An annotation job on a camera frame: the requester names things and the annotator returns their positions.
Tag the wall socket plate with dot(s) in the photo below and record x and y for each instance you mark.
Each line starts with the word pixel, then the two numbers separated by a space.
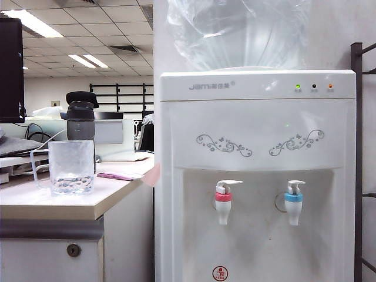
pixel 55 103

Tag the dark grey drink bottle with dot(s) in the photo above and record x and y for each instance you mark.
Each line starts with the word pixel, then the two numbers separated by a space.
pixel 80 126

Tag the long ceiling light panel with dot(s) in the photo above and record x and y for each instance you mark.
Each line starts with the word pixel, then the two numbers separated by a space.
pixel 33 23

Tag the black computer monitor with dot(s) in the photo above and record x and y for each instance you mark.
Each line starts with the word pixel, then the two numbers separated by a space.
pixel 10 70

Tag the grey padded sleeve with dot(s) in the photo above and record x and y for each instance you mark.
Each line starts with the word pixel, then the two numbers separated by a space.
pixel 16 146

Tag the red-collared hot water tap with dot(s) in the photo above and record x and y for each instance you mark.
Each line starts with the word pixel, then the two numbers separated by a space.
pixel 223 205

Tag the white water dispenser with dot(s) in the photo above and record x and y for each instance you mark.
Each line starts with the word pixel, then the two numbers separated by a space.
pixel 255 123

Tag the clear textured plastic mug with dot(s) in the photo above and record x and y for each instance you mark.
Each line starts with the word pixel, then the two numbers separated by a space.
pixel 72 167

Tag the black office chair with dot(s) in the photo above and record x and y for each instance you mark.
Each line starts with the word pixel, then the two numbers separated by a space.
pixel 147 135

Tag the white office desk cabinet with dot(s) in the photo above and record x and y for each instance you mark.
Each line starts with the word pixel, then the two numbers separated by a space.
pixel 58 211

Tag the twin tube ceiling light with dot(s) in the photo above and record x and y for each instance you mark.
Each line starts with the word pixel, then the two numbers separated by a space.
pixel 89 60

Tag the white desktop stand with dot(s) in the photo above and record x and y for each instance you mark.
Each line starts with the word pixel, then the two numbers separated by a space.
pixel 17 163

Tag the blue-collared cold water tap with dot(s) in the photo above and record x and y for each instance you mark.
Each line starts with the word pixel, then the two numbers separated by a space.
pixel 293 205

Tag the dark metal rack frame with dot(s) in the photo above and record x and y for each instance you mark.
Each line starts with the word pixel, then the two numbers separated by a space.
pixel 357 147

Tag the black wall shelf rack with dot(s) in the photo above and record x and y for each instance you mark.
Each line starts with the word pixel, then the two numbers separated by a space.
pixel 124 94

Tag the round metal drawer lock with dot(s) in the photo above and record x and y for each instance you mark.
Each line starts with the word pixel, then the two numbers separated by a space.
pixel 73 250

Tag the ceiling air vent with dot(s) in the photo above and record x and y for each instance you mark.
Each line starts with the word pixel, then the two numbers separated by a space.
pixel 122 49

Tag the plastic-wrapped water jug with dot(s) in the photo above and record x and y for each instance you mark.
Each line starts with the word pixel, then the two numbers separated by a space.
pixel 235 35

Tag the pink paper pad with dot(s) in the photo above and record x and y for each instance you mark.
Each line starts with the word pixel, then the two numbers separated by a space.
pixel 118 175

